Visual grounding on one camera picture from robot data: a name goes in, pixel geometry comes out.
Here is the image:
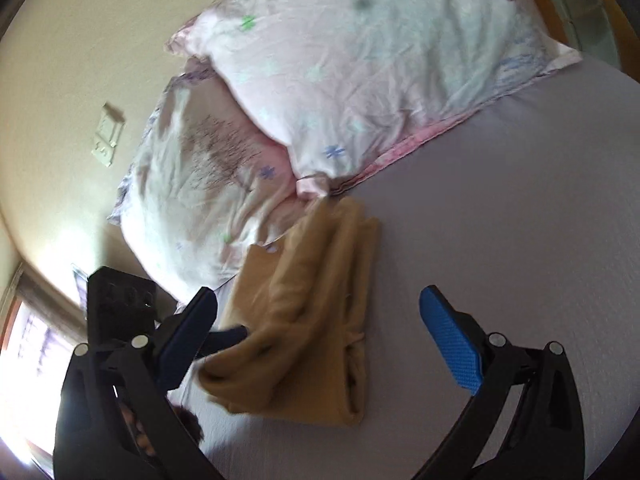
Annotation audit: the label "white wall switch plate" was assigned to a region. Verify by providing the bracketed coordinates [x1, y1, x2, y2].
[90, 103, 126, 167]

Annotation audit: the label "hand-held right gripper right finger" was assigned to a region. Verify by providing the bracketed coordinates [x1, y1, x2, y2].
[414, 285, 586, 480]

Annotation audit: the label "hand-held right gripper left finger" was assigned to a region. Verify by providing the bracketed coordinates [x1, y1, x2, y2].
[54, 286, 227, 480]

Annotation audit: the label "wooden bed headboard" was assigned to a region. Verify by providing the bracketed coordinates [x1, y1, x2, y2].
[510, 0, 640, 83]

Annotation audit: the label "grey bed sheet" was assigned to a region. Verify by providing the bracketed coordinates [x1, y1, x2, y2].
[165, 52, 640, 480]

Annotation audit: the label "large white floral pillow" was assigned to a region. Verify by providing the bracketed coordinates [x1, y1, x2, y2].
[164, 0, 584, 199]

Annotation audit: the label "white pillow with dark print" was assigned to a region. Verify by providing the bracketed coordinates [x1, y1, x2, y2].
[106, 57, 332, 297]

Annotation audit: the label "bright window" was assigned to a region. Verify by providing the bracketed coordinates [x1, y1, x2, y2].
[0, 265, 87, 467]

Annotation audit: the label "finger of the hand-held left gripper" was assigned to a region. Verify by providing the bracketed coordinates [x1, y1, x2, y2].
[196, 326, 249, 362]

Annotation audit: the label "tan pants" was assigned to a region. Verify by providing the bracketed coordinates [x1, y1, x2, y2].
[197, 196, 382, 431]

